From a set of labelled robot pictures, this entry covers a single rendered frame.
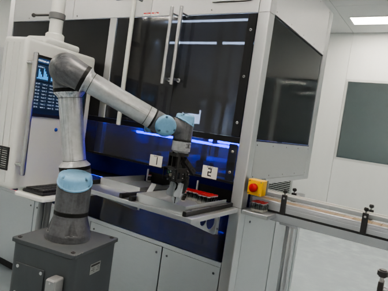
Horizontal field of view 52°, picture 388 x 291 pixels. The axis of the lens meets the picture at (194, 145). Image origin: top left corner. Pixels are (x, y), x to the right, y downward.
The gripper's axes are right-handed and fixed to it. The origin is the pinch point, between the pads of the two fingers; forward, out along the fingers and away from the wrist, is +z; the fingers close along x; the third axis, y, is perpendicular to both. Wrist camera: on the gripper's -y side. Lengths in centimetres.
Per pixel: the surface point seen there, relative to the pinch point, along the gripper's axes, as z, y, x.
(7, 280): 93, -30, -149
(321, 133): -48, -496, -81
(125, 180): 4, -28, -54
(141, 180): 4, -41, -54
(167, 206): 3.0, 1.5, -3.1
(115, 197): 5.3, 3.9, -29.7
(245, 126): -35, -36, 8
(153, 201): 2.5, 1.4, -10.2
